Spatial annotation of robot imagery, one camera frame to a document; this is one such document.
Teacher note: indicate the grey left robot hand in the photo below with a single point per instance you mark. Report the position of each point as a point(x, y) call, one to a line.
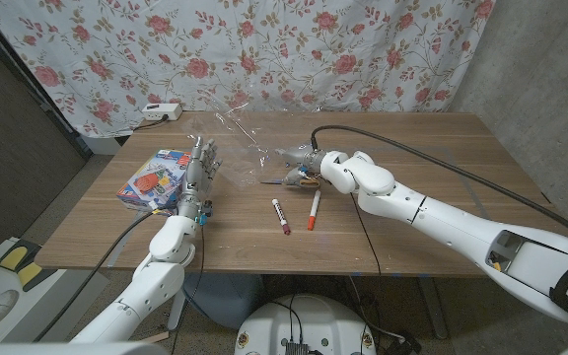
point(197, 177)

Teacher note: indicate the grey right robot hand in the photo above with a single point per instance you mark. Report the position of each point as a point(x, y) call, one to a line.
point(308, 158)

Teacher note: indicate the grey and orange scissors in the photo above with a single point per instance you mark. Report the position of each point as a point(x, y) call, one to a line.
point(269, 182)

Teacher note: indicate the clear plastic bag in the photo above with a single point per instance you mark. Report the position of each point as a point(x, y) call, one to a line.
point(244, 158)

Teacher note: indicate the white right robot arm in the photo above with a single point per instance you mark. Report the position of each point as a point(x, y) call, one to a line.
point(461, 222)

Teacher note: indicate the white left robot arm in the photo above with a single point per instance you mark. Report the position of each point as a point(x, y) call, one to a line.
point(173, 241)

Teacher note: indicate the colourful printed package box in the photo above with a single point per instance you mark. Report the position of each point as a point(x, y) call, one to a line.
point(151, 180)

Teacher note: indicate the white marker orange cap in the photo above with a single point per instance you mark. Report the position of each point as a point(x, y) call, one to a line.
point(314, 209)

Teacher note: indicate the white marker dark red cap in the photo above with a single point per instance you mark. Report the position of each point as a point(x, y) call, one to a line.
point(280, 216)

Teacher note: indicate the white power strip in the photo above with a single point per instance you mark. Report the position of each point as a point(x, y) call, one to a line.
point(161, 112)

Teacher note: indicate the floral print curtain backdrop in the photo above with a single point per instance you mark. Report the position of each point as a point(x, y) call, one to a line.
point(264, 49)

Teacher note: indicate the clear tape strip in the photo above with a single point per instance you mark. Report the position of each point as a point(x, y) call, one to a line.
point(114, 260)

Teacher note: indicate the grey table leg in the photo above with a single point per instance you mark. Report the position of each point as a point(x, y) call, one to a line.
point(432, 305)
point(176, 313)

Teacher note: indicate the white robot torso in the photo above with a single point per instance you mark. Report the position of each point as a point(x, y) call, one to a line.
point(308, 320)

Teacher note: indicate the light wooden strip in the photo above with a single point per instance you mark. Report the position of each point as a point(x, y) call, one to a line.
point(156, 337)

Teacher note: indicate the yellow and black floor object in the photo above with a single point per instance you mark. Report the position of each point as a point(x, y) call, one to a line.
point(15, 256)

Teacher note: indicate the black plug on floor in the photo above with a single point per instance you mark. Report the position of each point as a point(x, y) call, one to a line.
point(404, 345)

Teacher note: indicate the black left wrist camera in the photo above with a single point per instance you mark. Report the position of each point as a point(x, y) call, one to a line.
point(206, 209)

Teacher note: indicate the dark perforated wall panel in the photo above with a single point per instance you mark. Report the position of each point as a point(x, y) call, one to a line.
point(8, 148)

